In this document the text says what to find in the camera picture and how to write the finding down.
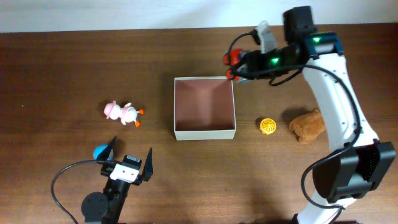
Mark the brown plush toy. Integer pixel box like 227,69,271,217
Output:
289,110,326,144

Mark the grey orange toy car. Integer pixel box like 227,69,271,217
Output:
223,49,250,84

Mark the beige box maroon interior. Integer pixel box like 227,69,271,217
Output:
174,77,236,141

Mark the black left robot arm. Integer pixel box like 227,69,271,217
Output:
81,137,154,223

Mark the yellow round toy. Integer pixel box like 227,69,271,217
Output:
259,118,277,135

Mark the pink white duck toy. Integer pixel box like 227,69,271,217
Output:
103,101,144,127

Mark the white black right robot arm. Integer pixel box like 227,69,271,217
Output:
224,6,396,223

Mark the blue ball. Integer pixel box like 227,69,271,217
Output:
93,144,114,161

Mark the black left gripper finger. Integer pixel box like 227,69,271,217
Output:
96,136,116,161
141,148,154,182

